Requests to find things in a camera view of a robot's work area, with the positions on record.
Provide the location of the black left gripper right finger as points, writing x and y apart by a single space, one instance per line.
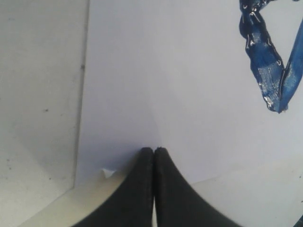
177 204

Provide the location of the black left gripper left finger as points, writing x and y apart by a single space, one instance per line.
131 204

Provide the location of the white paper sheet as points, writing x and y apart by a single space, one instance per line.
175 74

